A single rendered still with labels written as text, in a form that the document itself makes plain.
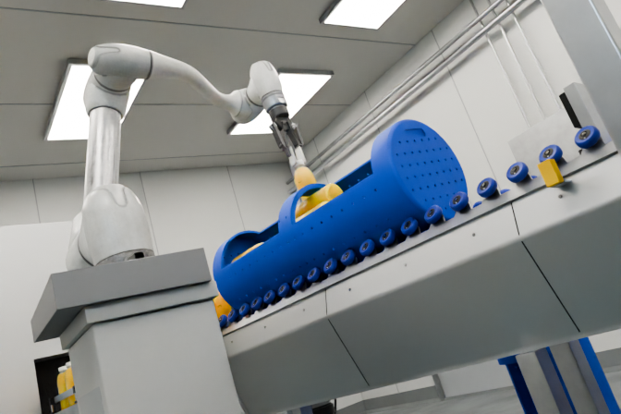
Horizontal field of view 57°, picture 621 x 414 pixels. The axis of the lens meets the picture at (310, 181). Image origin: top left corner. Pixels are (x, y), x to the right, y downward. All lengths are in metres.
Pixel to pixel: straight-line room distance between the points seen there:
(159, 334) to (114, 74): 0.91
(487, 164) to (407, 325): 4.15
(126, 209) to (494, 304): 0.94
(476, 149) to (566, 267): 4.40
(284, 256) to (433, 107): 4.35
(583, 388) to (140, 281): 1.00
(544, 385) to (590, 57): 0.67
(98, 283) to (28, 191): 5.29
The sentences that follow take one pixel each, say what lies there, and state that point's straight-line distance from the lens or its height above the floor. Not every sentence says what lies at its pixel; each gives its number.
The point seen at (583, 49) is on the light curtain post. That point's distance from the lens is 0.89.
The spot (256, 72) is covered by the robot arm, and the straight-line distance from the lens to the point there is 2.19.
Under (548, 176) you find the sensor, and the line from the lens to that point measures 1.11.
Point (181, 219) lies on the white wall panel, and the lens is 6.89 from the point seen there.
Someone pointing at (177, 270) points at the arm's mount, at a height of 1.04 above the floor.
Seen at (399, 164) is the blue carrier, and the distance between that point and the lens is 1.35.
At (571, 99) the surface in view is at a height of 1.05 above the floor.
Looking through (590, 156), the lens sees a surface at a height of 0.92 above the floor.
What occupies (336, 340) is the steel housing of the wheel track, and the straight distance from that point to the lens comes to 1.57.
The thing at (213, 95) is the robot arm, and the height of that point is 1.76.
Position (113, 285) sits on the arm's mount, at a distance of 1.38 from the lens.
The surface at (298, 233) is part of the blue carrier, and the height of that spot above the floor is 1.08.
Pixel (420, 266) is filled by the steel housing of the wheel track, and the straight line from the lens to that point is 1.32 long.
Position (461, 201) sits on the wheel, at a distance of 1.26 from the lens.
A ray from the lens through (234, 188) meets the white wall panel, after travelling 7.33.
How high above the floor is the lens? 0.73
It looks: 17 degrees up
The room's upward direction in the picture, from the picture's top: 18 degrees counter-clockwise
